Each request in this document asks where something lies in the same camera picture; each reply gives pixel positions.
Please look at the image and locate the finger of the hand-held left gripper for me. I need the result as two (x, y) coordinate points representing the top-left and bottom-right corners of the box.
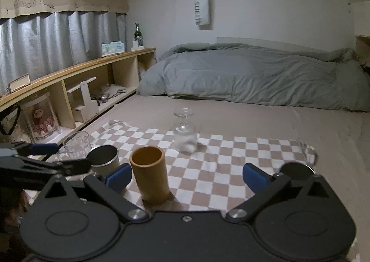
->
(13, 142), (61, 156)
(29, 158), (92, 177)

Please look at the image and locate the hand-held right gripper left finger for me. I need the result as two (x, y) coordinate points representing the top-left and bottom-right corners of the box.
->
(40, 163), (150, 224)

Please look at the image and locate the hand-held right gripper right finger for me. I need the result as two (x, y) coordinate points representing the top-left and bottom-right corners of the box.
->
(225, 162), (333, 222)

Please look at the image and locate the clear stemmed glass cup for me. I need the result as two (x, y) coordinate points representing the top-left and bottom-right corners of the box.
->
(173, 108), (199, 154)

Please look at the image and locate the dark metal cup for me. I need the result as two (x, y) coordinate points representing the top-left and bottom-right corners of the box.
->
(87, 144), (120, 176)

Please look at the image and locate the brown bamboo cup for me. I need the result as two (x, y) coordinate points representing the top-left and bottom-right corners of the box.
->
(129, 146), (170, 205)

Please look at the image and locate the clear glass tumbler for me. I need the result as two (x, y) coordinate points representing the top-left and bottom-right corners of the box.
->
(63, 131), (93, 162)

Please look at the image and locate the clear jar with figure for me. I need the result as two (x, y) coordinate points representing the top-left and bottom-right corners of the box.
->
(21, 91), (61, 141)

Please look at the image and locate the beige checkered cloth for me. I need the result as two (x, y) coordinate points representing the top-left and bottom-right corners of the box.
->
(25, 120), (318, 213)

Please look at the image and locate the small wooden stand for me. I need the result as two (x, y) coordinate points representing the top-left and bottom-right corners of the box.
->
(66, 77), (99, 124)

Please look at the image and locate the small beige box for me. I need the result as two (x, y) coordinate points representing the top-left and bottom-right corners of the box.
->
(8, 74), (31, 92)

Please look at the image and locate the crumpled grey cloth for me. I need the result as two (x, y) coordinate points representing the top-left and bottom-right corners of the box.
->
(98, 84), (128, 102)

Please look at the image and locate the wooden bedside shelf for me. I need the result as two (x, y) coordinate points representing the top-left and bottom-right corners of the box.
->
(0, 47), (157, 147)

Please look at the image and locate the grey duvet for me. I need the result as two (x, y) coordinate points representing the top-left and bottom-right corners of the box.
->
(137, 42), (370, 112)

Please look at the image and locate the grey curtain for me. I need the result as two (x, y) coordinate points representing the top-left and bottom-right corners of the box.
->
(0, 10), (128, 96)

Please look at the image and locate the tissue packet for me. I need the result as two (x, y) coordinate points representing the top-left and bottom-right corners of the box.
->
(101, 42), (125, 57)

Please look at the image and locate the green glass bottle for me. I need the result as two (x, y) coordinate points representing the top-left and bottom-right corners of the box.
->
(133, 23), (143, 43)

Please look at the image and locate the white hanging tissue holder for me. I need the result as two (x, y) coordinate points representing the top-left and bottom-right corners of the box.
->
(194, 0), (211, 30)

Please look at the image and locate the light wooden cabinet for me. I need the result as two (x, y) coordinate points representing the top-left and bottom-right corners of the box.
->
(350, 1), (370, 67)

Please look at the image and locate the black strap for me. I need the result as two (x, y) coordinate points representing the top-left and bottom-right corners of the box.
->
(0, 105), (21, 136)

